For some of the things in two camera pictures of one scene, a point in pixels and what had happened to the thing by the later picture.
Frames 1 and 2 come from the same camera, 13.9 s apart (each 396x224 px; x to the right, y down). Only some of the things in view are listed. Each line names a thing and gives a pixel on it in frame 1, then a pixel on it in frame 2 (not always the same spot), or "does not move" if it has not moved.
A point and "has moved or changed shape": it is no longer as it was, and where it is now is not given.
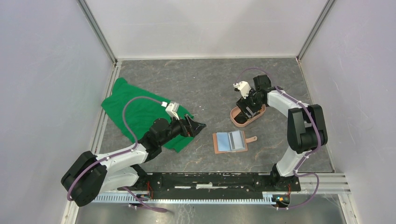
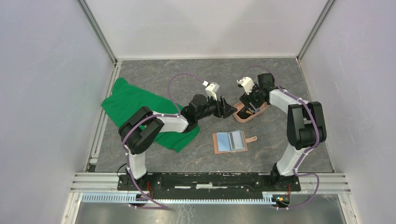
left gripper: (189, 127) → (223, 108)
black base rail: (168, 182) does not move
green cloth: (141, 113) does not move
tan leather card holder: (231, 142) does not move
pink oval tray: (236, 111) has moved or changed shape
